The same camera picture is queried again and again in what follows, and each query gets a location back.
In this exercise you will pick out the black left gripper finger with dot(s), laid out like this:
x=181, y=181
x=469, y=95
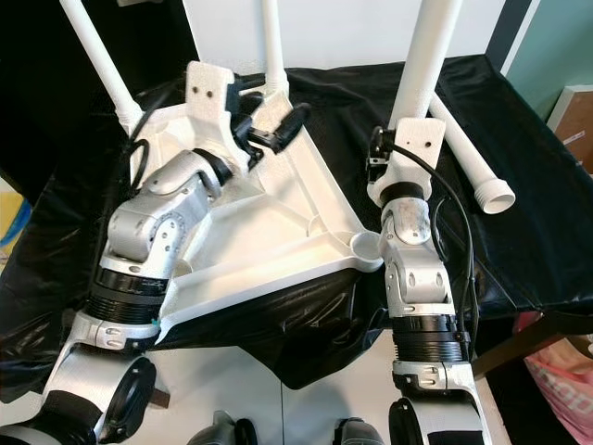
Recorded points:
x=292, y=120

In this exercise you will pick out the white plastic table leg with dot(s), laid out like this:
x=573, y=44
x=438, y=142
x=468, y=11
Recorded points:
x=273, y=42
x=426, y=56
x=97, y=56
x=473, y=167

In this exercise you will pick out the white plastic children table top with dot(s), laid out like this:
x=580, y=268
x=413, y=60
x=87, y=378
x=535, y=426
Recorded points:
x=287, y=241

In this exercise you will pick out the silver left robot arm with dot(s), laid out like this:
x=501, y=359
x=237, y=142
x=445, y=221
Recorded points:
x=148, y=232

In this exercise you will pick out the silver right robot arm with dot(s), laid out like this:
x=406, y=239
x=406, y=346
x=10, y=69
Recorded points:
x=417, y=278

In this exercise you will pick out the black plastic table cover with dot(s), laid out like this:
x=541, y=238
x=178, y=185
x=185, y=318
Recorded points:
x=537, y=232

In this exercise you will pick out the yellow and blue package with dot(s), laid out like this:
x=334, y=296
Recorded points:
x=9, y=232

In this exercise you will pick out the white panel with cardboard face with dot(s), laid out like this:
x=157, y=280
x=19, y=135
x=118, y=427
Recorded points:
x=574, y=120

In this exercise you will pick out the black door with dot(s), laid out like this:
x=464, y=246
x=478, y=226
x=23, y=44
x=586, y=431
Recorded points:
x=46, y=83

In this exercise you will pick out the brown wooden table leg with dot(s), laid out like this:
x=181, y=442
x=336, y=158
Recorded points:
x=528, y=348

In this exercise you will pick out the grey right robot foot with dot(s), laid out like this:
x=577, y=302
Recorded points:
x=359, y=434

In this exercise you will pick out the grey robot foot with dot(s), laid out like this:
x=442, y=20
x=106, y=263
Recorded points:
x=222, y=431
x=359, y=434

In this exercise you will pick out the pink plastic bag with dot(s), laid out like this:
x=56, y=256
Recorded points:
x=561, y=380

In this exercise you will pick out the grey left robot foot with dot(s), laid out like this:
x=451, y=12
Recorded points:
x=222, y=431

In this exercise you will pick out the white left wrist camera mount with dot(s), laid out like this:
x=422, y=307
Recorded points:
x=211, y=102

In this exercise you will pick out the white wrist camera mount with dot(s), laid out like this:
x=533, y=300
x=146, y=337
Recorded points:
x=417, y=139
x=211, y=102

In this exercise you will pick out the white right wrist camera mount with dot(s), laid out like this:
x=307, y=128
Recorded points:
x=417, y=139

